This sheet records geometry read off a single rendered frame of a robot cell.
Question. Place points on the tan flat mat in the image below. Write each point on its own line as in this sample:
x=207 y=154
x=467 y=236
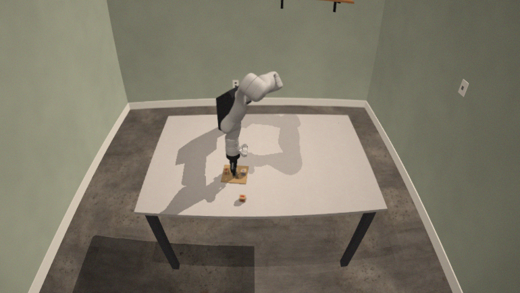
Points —
x=235 y=179

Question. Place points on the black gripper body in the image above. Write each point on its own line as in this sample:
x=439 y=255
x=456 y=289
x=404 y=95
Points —
x=233 y=158

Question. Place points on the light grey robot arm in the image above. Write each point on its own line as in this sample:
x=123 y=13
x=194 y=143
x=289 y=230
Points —
x=250 y=88

